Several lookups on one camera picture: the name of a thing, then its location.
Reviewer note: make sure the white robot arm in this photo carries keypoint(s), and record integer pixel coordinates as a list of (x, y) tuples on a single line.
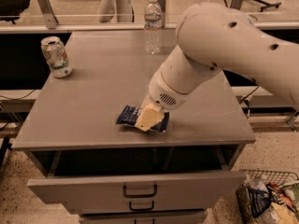
[(211, 38)]

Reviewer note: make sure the yellow snack bag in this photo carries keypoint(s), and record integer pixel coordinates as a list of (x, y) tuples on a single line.
[(278, 214)]

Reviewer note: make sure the clear plastic water bottle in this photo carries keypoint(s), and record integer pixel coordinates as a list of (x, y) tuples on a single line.
[(152, 27)]

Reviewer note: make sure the black drawer handle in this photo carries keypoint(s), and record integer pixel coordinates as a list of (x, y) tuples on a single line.
[(139, 207), (139, 192)]

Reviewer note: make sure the blue snack bag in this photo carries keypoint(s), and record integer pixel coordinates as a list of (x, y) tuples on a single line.
[(259, 201)]

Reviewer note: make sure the wire basket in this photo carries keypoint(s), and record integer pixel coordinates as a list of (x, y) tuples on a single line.
[(258, 179)]

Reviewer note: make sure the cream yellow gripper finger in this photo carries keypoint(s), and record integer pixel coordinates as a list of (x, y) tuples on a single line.
[(150, 115)]

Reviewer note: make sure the blue rxbar blueberry wrapper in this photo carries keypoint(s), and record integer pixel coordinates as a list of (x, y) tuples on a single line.
[(129, 116)]

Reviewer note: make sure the red snack bag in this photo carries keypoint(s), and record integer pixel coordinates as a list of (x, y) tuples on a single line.
[(279, 196)]

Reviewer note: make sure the black office chair left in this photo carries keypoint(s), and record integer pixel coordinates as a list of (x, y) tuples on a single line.
[(10, 10)]

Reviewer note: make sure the left metal bracket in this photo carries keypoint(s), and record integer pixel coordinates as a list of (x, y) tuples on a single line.
[(50, 19)]

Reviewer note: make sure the grey lower drawer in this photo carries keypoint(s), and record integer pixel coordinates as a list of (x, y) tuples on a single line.
[(172, 217)]

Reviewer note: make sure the white green soda can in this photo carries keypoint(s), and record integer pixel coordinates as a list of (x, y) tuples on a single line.
[(55, 55)]

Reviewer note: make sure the black top drawer handle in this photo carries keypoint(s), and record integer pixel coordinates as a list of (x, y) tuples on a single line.
[(139, 192)]

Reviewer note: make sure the middle metal bracket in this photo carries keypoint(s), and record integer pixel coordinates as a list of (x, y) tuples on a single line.
[(161, 3)]

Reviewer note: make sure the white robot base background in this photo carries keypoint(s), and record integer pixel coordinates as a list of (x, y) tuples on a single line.
[(123, 9)]

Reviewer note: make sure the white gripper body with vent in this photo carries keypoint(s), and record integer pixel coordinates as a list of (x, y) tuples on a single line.
[(163, 92)]

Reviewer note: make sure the grey open top drawer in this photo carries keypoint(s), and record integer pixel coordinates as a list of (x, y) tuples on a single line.
[(112, 194)]

